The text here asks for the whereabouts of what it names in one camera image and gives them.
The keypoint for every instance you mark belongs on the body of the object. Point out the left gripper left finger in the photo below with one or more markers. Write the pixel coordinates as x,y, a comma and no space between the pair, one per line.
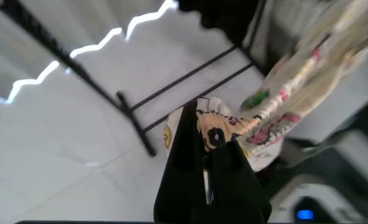
183,186

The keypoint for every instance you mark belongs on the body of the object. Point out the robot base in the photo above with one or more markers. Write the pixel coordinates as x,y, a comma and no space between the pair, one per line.
342,155

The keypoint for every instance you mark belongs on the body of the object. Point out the black clothes rack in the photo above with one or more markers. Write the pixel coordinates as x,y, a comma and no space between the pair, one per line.
130,113

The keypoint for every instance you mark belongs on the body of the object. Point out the black garment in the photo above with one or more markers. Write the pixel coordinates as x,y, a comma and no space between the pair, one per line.
227,15

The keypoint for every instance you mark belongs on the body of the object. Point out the white curtain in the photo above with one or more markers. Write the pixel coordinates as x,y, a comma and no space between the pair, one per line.
31,31

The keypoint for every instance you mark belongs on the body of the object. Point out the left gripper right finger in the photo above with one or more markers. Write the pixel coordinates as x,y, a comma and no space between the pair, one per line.
233,193

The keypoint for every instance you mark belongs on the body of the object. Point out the cream printed garment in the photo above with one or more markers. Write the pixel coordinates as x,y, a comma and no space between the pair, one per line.
295,81

